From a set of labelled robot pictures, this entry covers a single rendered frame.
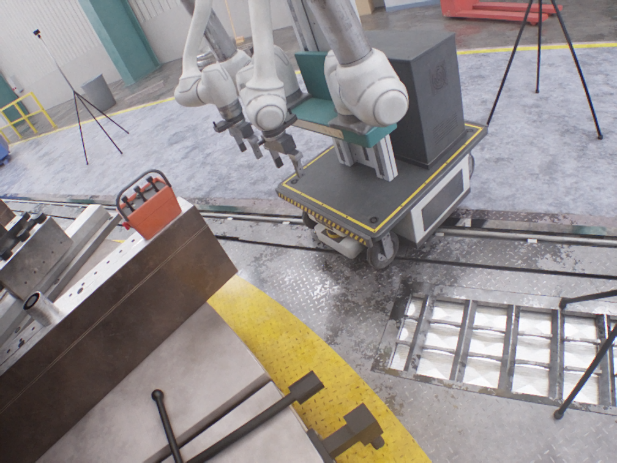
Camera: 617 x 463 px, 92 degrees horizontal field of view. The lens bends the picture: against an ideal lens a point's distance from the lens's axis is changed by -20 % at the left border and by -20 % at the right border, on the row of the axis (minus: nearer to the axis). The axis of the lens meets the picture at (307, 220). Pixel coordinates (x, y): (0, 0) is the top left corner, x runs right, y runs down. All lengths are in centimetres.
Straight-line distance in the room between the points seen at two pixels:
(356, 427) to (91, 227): 199
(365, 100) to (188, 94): 75
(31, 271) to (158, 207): 116
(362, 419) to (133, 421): 81
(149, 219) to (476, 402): 129
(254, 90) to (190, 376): 97
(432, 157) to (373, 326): 78
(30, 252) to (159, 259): 107
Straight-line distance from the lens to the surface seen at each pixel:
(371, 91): 99
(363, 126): 125
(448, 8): 520
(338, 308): 165
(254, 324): 177
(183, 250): 139
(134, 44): 1034
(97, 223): 252
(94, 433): 157
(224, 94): 139
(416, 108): 155
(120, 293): 137
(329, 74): 122
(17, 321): 239
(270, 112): 95
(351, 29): 99
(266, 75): 99
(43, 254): 229
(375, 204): 156
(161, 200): 129
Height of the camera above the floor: 132
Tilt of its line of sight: 38 degrees down
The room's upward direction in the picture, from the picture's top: 24 degrees counter-clockwise
